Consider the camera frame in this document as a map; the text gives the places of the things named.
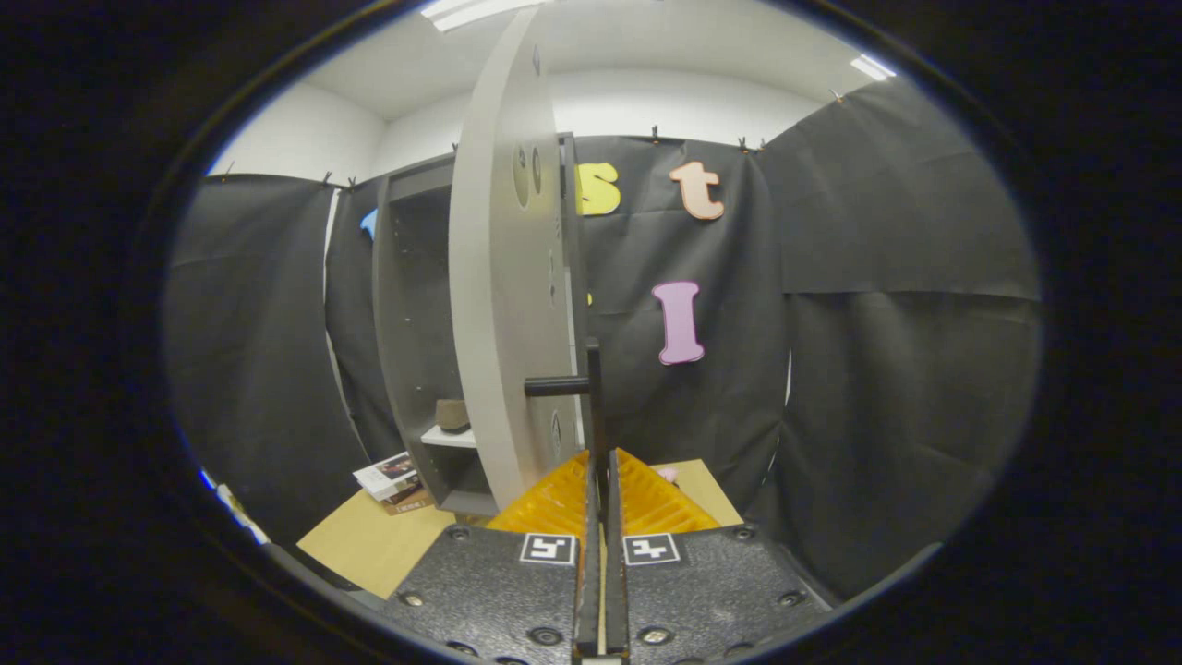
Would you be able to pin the white picture book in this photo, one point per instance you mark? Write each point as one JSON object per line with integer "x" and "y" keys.
{"x": 386, "y": 476}

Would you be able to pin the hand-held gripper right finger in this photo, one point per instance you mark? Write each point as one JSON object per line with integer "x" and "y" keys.
{"x": 615, "y": 573}

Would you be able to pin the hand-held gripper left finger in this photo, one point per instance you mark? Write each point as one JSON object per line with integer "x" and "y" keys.
{"x": 587, "y": 573}

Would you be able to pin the pink and green plush toy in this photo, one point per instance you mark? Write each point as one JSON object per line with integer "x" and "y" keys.
{"x": 667, "y": 475}

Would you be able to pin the light grey shoe cabinet door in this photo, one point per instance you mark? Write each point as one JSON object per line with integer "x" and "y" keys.
{"x": 499, "y": 277}

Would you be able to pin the black backdrop cloth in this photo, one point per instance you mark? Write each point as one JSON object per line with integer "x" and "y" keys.
{"x": 877, "y": 369}

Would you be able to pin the small ceiling light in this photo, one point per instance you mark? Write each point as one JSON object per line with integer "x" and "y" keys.
{"x": 873, "y": 67}

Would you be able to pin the grey shoe cabinet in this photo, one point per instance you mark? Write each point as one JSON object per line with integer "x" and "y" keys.
{"x": 406, "y": 323}

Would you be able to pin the long ceiling light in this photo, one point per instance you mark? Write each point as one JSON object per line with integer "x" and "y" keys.
{"x": 462, "y": 11}

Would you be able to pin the brown book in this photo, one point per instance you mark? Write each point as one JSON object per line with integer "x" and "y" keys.
{"x": 411, "y": 501}

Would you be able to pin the brown fuzzy slipper shoe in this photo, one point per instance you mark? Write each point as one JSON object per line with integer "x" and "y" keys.
{"x": 452, "y": 416}

